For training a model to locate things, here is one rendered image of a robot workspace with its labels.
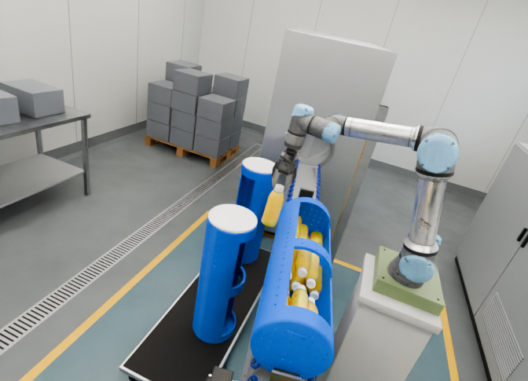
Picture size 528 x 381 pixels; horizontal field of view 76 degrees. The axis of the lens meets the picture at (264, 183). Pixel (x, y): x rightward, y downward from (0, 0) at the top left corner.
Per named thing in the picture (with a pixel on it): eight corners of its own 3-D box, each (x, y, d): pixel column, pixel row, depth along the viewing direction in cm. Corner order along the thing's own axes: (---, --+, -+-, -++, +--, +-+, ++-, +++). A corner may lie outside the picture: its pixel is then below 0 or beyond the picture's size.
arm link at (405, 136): (462, 126, 120) (331, 107, 141) (463, 131, 111) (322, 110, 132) (453, 157, 125) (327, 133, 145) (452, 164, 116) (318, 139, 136)
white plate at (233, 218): (210, 230, 173) (210, 232, 174) (262, 232, 181) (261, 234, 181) (207, 202, 197) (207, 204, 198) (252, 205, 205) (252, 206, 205)
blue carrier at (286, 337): (320, 246, 197) (338, 206, 185) (317, 390, 119) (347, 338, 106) (273, 230, 198) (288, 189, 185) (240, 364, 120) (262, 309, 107)
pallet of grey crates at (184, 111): (238, 152, 549) (251, 78, 496) (215, 168, 480) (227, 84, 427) (174, 131, 577) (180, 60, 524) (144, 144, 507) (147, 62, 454)
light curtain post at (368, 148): (318, 298, 291) (387, 106, 216) (318, 303, 285) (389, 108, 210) (311, 296, 291) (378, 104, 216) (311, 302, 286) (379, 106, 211)
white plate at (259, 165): (256, 154, 278) (256, 155, 279) (235, 161, 257) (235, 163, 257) (284, 166, 266) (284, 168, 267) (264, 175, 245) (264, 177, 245)
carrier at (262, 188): (240, 239, 318) (219, 252, 296) (256, 155, 279) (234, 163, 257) (263, 254, 305) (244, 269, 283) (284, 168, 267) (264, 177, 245)
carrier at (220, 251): (192, 346, 212) (237, 342, 220) (209, 232, 173) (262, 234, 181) (192, 309, 236) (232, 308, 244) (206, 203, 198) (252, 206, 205)
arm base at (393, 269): (419, 270, 148) (429, 252, 144) (426, 293, 135) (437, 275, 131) (386, 258, 150) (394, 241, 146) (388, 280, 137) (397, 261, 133)
